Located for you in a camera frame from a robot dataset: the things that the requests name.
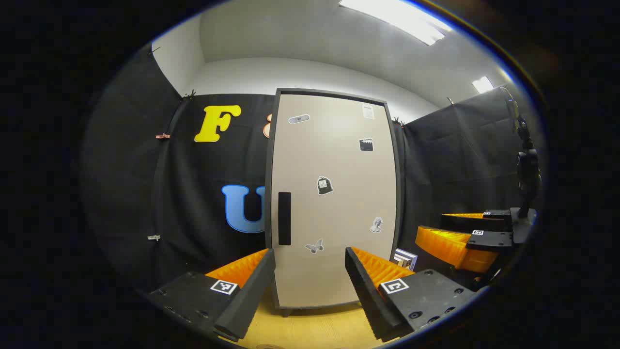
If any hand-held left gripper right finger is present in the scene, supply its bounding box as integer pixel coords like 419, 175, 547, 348
345, 246, 478, 342

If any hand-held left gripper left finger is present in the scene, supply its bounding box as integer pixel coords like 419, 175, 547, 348
148, 249, 277, 342

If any black cabinet door handle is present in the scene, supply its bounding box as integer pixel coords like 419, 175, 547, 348
278, 192, 292, 246

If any dark grey cabinet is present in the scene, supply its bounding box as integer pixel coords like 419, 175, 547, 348
264, 88, 405, 318

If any beige cabinet door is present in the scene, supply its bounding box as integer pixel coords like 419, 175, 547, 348
270, 92, 399, 308

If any black backdrop cloth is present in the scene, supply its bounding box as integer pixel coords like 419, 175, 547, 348
82, 44, 538, 291

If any large ceiling light panel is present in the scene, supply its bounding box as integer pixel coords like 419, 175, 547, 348
339, 0, 453, 47

